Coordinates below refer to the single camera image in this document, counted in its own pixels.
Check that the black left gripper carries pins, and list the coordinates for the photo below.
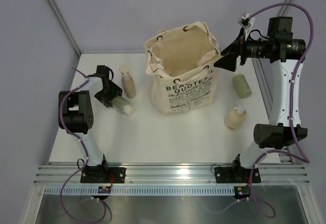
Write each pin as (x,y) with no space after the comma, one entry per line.
(105,100)

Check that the beige pump bottle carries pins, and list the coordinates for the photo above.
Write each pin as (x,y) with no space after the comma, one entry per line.
(127,81)

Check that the cream pump lotion bottle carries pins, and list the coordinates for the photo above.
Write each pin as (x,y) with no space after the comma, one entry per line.
(236,117)

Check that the aluminium mounting rail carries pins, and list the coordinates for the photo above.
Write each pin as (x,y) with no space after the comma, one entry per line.
(183,174)

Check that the left aluminium frame post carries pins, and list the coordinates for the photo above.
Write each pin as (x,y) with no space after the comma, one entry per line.
(62,23)

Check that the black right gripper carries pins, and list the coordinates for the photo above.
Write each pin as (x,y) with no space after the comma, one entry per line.
(238,48)

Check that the cream canvas tote bag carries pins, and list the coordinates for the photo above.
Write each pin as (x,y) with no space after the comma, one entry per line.
(181,64)

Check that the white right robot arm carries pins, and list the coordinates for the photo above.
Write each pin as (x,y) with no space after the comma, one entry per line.
(284,128)

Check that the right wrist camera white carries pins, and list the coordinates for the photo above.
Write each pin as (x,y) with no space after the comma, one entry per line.
(246,22)

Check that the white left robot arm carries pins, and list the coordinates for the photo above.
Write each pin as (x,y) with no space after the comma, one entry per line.
(75,116)

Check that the pale green lotion tube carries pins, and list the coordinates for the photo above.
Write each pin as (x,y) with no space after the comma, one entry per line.
(122,105)

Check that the white slotted cable duct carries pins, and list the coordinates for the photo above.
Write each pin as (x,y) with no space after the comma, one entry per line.
(143,190)

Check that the pale green round bottle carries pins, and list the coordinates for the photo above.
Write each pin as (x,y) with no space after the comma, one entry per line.
(241,86)

